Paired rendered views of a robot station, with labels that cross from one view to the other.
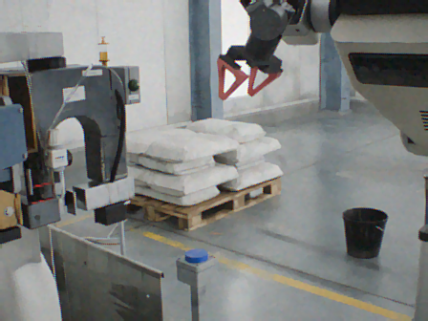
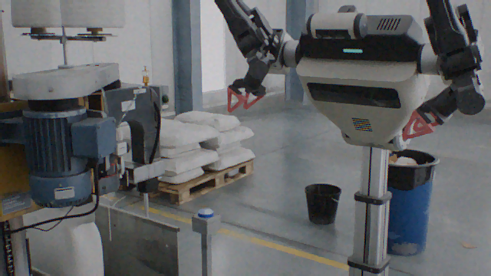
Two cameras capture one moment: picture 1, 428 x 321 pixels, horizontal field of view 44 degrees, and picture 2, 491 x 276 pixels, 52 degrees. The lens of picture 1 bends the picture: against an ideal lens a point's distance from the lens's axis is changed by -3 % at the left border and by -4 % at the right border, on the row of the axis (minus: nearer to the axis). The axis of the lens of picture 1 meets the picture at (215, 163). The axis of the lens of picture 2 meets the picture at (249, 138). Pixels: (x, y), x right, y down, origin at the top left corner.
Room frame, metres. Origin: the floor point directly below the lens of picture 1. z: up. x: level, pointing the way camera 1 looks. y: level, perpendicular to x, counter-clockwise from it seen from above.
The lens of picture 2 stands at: (-0.49, 0.11, 1.54)
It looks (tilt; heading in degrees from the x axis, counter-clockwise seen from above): 13 degrees down; 353
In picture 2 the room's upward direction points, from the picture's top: straight up
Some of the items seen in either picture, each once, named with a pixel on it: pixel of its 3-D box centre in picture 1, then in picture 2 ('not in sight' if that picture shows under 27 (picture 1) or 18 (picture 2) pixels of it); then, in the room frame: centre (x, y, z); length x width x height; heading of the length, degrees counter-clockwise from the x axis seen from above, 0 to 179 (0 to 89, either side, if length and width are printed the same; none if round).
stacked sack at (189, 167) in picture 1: (170, 159); (163, 145); (4.17, 0.35, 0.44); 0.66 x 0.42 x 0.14; 42
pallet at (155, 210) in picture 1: (201, 193); (187, 173); (4.43, 0.13, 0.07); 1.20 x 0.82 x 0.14; 140
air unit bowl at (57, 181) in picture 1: (57, 182); (119, 165); (1.08, 0.33, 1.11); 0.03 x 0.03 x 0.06
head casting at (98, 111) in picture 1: (49, 118); (104, 119); (1.28, 0.40, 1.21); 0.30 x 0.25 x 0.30; 48
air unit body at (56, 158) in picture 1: (57, 165); (119, 153); (1.08, 0.33, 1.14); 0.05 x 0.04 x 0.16; 138
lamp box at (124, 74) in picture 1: (122, 84); (156, 97); (1.31, 0.22, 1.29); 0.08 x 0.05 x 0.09; 48
